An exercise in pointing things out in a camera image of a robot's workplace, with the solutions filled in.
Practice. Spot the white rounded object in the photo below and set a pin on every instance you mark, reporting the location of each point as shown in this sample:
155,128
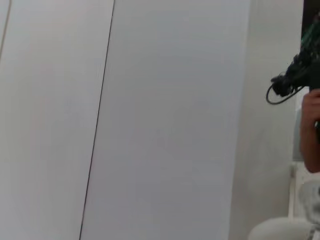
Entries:
282,228

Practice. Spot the black handheld device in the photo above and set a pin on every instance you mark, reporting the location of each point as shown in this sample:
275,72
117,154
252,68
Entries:
307,72

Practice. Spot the bare person hand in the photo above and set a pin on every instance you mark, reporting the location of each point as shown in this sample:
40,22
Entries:
310,107

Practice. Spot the bare person forearm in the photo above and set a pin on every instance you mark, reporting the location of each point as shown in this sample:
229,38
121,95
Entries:
308,152

